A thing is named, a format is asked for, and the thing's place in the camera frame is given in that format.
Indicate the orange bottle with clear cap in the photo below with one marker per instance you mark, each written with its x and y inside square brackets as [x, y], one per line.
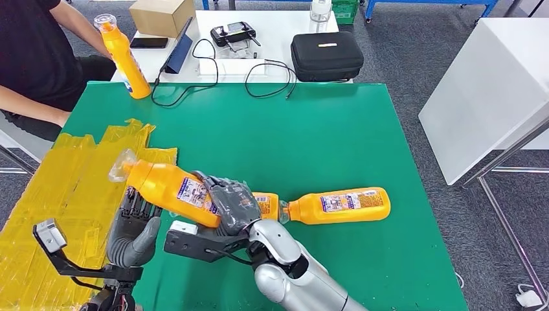
[128, 68]
[309, 212]
[268, 206]
[163, 189]

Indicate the white stool with metal legs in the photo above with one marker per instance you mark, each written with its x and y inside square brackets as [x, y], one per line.
[25, 148]

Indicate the person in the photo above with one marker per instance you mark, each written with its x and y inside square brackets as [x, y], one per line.
[30, 43]

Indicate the tablet in blue case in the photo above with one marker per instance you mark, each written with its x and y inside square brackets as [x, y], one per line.
[180, 52]

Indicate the clear plastic bag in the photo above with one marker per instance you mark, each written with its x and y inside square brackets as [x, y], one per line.
[238, 50]

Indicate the blue metal frame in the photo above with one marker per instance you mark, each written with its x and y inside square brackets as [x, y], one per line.
[472, 2]

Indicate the clear plastic bottle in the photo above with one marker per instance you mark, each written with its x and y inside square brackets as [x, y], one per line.
[320, 13]

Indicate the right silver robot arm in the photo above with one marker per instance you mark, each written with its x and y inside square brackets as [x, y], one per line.
[296, 283]

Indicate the white power adapter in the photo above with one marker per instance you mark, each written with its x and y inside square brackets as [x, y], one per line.
[529, 299]

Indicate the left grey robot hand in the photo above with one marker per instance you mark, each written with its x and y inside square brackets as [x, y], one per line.
[133, 240]

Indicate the black smartphone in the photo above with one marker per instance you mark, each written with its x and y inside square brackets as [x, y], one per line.
[148, 42]

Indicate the black remote controller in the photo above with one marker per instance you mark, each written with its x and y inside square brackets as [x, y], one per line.
[232, 35]

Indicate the black zip case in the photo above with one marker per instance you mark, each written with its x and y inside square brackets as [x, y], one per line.
[327, 59]

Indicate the yellow tape patch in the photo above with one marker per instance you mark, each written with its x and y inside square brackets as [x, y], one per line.
[51, 193]

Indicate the white desk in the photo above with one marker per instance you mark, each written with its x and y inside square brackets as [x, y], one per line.
[279, 25]

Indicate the large white table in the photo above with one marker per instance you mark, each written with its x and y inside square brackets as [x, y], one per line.
[484, 98]

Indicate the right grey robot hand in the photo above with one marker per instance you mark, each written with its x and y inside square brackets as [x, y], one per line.
[236, 206]

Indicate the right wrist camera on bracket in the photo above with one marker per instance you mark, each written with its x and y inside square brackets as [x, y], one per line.
[193, 247]

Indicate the person's right forearm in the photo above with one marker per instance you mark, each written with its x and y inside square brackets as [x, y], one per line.
[34, 105]

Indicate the brown cardboard box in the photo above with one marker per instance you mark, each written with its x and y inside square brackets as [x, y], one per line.
[161, 17]

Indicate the green plastic crate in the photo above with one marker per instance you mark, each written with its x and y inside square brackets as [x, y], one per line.
[344, 14]

